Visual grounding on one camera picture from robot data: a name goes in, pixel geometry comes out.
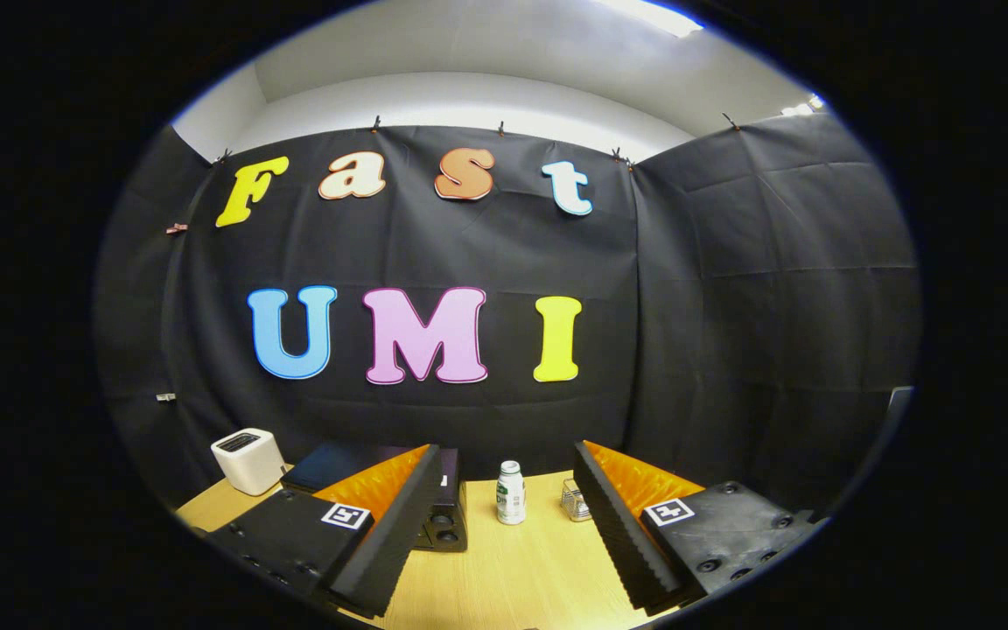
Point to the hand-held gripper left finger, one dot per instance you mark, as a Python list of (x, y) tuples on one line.
[(399, 534)]

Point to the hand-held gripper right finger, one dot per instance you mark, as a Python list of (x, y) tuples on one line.
[(618, 534)]

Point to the black toaster oven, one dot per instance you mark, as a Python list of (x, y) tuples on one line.
[(338, 464)]

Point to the white pop-up toaster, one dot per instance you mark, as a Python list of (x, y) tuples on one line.
[(250, 468)]

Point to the white green drink bottle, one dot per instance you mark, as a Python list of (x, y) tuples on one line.
[(511, 499)]

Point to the black backdrop cloth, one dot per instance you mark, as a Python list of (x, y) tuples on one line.
[(469, 245)]

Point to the small ceiling light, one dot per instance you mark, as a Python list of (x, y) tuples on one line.
[(806, 107)]

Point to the ceiling light strip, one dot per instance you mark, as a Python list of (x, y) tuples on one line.
[(653, 16)]

